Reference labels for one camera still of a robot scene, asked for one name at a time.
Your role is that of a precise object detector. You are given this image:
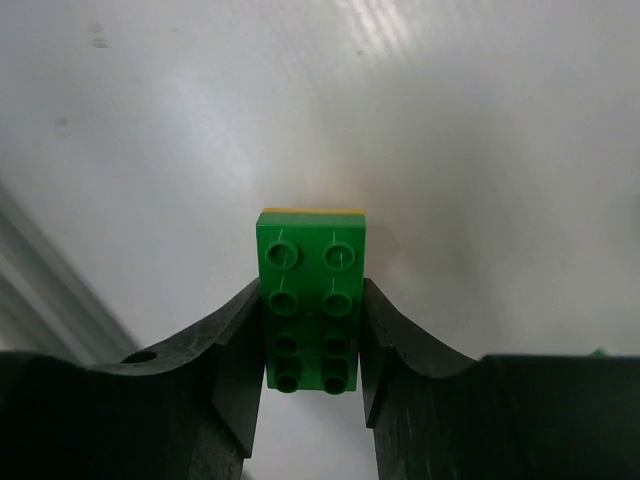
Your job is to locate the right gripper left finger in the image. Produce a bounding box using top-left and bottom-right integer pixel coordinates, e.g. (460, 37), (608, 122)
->
(1, 282), (265, 479)

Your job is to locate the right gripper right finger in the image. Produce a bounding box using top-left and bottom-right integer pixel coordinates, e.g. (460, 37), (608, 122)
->
(360, 281), (639, 479)

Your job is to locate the green lego plate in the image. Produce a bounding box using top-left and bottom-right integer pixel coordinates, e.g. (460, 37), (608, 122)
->
(256, 213), (367, 395)

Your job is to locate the green lego with number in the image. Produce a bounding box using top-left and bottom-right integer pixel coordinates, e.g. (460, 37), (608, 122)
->
(589, 348), (609, 358)

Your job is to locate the yellow lego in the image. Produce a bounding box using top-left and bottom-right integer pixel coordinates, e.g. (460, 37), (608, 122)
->
(261, 207), (365, 216)

